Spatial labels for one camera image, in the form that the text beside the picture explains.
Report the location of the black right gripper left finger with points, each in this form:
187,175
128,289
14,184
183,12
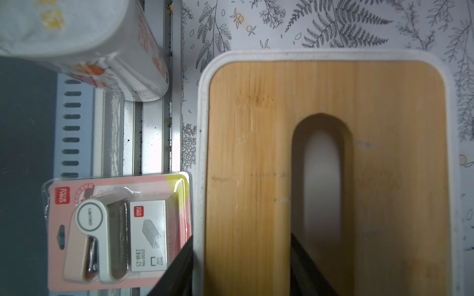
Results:
177,279

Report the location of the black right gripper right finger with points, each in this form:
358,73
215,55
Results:
306,278

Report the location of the bamboo lid tissue box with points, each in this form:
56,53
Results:
351,151

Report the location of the pink stapler blister pack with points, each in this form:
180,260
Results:
115,233

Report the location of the white yellow snack pouch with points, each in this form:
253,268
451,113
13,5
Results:
106,44

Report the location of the aluminium front rail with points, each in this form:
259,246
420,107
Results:
135,138

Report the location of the white slotted cable duct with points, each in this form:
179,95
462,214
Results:
73,144

